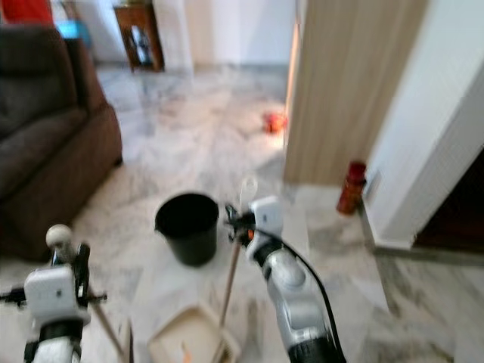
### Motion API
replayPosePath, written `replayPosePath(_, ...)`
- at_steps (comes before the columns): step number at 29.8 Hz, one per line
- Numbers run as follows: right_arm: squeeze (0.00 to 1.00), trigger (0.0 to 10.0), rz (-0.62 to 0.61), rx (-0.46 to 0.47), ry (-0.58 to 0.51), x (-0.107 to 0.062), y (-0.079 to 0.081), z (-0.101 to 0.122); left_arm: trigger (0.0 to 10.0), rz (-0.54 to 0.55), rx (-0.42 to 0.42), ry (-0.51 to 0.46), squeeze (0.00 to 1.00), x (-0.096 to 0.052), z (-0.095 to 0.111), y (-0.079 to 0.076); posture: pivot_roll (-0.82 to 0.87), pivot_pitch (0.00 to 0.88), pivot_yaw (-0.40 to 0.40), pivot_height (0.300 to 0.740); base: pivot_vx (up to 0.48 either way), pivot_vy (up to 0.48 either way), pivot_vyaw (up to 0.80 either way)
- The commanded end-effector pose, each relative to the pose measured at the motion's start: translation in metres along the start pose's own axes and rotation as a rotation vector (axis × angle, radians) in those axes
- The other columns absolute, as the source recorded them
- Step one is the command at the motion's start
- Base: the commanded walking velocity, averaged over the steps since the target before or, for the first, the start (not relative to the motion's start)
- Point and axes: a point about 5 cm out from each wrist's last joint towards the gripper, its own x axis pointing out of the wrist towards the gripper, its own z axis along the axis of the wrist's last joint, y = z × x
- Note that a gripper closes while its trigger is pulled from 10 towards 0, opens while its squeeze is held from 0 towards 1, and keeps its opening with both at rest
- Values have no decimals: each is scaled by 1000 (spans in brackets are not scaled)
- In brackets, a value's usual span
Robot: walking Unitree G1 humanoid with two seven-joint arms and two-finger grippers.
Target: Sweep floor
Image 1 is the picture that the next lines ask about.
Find red cloth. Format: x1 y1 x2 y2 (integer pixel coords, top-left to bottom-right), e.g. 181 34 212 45
0 0 55 25

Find black plastic bucket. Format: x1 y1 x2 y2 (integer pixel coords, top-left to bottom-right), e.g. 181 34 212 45
155 193 220 267

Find light blue object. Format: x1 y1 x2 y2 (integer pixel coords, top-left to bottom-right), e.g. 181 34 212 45
57 20 92 40

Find dark wooden side table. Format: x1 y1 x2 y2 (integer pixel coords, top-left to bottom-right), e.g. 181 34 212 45
113 2 166 73

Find beige long-handled dustpan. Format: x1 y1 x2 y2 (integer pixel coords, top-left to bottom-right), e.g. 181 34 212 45
147 175 259 363

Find dark brown sofa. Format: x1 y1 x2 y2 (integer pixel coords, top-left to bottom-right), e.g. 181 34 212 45
0 25 123 262

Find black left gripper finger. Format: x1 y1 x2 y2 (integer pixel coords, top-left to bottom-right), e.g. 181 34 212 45
72 241 92 303

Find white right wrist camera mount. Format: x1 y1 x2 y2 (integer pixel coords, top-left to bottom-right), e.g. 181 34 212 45
250 196 285 243

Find dark wooden staircase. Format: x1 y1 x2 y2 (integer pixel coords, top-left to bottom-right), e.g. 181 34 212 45
412 147 484 250

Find beige hand broom purple bristles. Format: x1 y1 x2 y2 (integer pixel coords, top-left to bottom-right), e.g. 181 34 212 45
45 225 134 363

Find red canister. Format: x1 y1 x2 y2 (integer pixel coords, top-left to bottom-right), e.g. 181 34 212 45
337 160 368 216

